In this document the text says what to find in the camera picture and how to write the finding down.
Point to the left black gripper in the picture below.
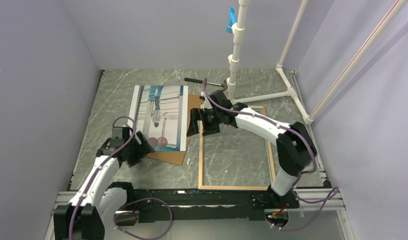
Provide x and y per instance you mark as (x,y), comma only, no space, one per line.
(142,149)

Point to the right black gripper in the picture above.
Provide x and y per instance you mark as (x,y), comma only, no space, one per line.
(193,128)

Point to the printed photo with white border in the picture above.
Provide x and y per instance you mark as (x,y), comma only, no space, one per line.
(160,114)

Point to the blue wooden picture frame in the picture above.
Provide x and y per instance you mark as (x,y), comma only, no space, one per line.
(235,160)

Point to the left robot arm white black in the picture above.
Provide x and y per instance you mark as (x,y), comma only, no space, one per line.
(91,211)

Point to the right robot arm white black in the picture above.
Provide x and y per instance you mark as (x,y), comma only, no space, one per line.
(296,150)

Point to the brown cardboard backing board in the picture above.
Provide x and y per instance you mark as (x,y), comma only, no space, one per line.
(177,157)

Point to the white PVC pipe stand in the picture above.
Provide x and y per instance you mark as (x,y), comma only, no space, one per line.
(238,29)

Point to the blue pipe fitting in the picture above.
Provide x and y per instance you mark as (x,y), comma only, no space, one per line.
(232,20)

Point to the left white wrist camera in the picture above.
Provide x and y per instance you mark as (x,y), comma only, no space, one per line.
(120,134)

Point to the black handled hammer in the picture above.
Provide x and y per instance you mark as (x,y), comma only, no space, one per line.
(198,81)

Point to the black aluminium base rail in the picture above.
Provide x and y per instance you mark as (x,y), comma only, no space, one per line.
(153,205)

